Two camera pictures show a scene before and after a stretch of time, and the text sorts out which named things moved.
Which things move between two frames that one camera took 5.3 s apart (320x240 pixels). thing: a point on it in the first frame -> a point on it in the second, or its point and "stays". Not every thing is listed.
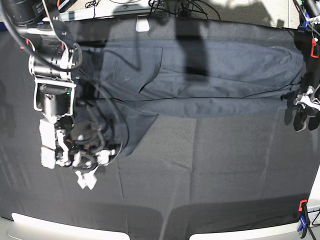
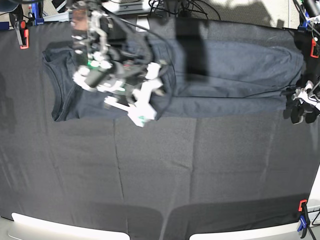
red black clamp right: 313,44 stays
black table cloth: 184,177 stays
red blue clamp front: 304,218 stays
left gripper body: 80,144 -> 132,73
